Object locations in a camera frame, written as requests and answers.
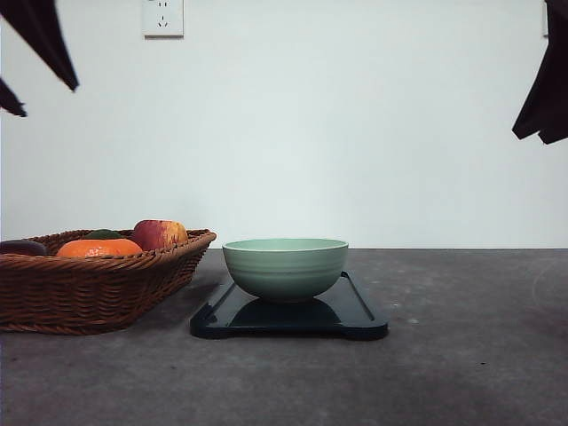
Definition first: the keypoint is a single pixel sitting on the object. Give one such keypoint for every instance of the dark purple fruit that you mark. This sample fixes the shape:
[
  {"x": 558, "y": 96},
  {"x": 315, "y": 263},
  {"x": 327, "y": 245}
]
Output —
[{"x": 23, "y": 247}]

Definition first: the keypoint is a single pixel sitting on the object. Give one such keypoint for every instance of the white wall socket right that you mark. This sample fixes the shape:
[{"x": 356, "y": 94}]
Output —
[{"x": 544, "y": 18}]

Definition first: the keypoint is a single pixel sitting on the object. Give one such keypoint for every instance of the white wall socket left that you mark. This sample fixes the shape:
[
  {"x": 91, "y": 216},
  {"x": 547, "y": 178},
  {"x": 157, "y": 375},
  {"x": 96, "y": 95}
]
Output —
[{"x": 162, "y": 20}]

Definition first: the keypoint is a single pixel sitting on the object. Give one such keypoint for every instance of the brown wicker basket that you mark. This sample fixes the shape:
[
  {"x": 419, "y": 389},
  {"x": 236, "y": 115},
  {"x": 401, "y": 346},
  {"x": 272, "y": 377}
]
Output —
[{"x": 80, "y": 295}]

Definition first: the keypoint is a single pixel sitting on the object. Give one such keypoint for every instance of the orange tangerine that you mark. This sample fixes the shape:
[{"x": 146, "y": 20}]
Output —
[{"x": 99, "y": 247}]

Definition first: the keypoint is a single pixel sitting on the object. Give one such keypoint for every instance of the light green ceramic bowl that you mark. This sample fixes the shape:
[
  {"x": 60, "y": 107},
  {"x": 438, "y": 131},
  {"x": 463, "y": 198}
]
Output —
[{"x": 284, "y": 269}]

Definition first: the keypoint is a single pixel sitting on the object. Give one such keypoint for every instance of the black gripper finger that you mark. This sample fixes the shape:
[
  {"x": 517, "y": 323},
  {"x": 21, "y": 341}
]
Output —
[
  {"x": 555, "y": 58},
  {"x": 39, "y": 22},
  {"x": 10, "y": 102},
  {"x": 555, "y": 123}
]

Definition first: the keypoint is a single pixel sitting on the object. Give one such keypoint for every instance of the dark blue rectangular tray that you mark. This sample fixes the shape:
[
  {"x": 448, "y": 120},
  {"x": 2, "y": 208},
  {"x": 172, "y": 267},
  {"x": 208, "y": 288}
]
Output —
[{"x": 342, "y": 312}]

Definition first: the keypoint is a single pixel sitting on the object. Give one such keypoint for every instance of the dark green fruit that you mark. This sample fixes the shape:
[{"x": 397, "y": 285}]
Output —
[{"x": 103, "y": 234}]

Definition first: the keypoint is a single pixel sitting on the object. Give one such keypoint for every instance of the white wall socket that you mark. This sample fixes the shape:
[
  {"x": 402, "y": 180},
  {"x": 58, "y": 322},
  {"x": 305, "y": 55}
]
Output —
[
  {"x": 544, "y": 18},
  {"x": 162, "y": 20}
]

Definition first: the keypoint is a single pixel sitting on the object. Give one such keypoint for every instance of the red yellow apple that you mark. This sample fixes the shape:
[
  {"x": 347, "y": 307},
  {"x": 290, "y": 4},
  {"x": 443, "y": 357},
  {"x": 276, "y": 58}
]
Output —
[{"x": 155, "y": 234}]

